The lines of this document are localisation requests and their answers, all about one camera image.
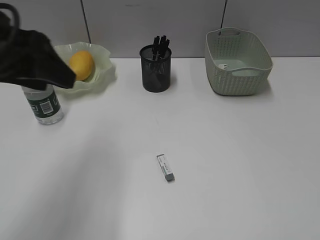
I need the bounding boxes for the pale green woven plastic basket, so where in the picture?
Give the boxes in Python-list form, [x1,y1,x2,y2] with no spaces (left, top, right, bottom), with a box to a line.
[204,27,273,96]

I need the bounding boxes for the clear water bottle green label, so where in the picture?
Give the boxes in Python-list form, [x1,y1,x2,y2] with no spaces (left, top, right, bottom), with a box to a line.
[21,84,64,125]

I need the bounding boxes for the grey white eraser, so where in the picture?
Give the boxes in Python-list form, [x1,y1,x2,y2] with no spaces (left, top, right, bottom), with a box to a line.
[156,154,175,182]

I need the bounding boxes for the waste paper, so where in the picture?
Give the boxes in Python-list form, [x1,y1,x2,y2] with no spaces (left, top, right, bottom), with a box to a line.
[218,63,228,70]

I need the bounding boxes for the black blue marker pen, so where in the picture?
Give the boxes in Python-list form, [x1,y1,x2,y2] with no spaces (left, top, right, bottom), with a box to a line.
[160,39,170,59]

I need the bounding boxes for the pale green wavy glass plate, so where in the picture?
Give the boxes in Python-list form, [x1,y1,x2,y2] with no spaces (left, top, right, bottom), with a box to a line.
[54,42,117,98]

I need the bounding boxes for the black mesh pen holder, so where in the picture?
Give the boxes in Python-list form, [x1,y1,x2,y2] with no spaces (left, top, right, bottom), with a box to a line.
[139,44,172,93]

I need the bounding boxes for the yellow mango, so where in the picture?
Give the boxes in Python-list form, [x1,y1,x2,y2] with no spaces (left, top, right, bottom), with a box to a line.
[68,50,94,81]

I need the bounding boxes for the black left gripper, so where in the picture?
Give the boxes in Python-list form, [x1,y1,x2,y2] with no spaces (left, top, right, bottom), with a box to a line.
[0,11,76,91]

